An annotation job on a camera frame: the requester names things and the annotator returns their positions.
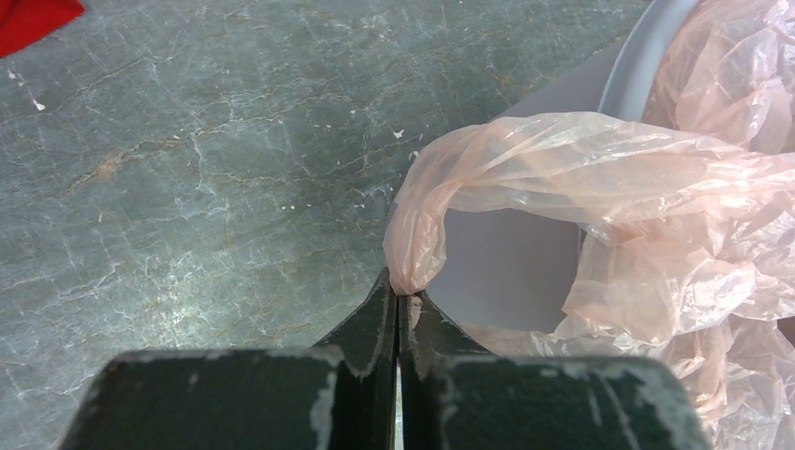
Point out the pink translucent trash bag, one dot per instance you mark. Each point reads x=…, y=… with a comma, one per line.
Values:
x=689, y=218

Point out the grey plastic trash bin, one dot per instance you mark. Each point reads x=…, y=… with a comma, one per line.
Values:
x=512, y=269

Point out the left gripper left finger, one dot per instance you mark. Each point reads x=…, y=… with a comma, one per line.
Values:
x=339, y=393

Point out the red cloth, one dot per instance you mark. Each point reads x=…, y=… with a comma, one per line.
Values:
x=24, y=22

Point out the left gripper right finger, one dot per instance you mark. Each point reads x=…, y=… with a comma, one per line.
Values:
x=458, y=395

